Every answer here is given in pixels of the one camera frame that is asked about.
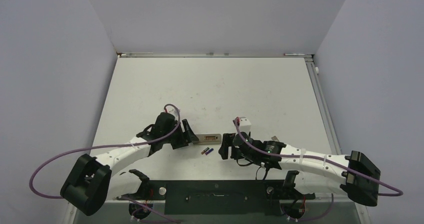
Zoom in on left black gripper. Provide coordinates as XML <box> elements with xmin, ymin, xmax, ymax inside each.
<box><xmin>162</xmin><ymin>119</ymin><xmax>198</xmax><ymax>149</ymax></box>

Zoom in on blue AAA battery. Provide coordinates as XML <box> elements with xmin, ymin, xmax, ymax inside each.
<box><xmin>205</xmin><ymin>148</ymin><xmax>214</xmax><ymax>155</ymax></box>

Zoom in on beige remote control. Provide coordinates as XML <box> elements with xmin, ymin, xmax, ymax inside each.
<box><xmin>193</xmin><ymin>134</ymin><xmax>222</xmax><ymax>145</ymax></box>

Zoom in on orange black AAA battery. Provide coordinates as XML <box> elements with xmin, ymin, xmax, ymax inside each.
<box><xmin>201</xmin><ymin>147</ymin><xmax>210</xmax><ymax>155</ymax></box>

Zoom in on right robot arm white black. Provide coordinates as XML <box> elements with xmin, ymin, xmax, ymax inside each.
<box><xmin>218</xmin><ymin>132</ymin><xmax>381</xmax><ymax>206</ymax></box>

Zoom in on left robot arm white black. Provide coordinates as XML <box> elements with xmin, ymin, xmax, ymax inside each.
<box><xmin>60</xmin><ymin>112</ymin><xmax>199</xmax><ymax>215</ymax></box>

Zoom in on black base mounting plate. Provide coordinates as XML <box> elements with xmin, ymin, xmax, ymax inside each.
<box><xmin>128</xmin><ymin>180</ymin><xmax>315</xmax><ymax>215</ymax></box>

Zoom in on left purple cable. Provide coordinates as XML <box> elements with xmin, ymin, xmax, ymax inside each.
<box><xmin>29</xmin><ymin>103</ymin><xmax>182</xmax><ymax>199</ymax></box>

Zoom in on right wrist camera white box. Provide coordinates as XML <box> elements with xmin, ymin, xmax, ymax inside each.
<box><xmin>234</xmin><ymin>117</ymin><xmax>252</xmax><ymax>136</ymax></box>

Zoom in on aluminium frame rail right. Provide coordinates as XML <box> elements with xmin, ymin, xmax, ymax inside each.
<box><xmin>305</xmin><ymin>55</ymin><xmax>342</xmax><ymax>154</ymax></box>

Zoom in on aluminium frame rail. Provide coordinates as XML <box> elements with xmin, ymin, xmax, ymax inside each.
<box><xmin>117</xmin><ymin>52</ymin><xmax>314</xmax><ymax>59</ymax></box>
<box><xmin>305</xmin><ymin>55</ymin><xmax>342</xmax><ymax>154</ymax></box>

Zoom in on aluminium frame rail back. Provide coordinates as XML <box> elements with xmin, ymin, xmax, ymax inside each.
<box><xmin>117</xmin><ymin>52</ymin><xmax>314</xmax><ymax>59</ymax></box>

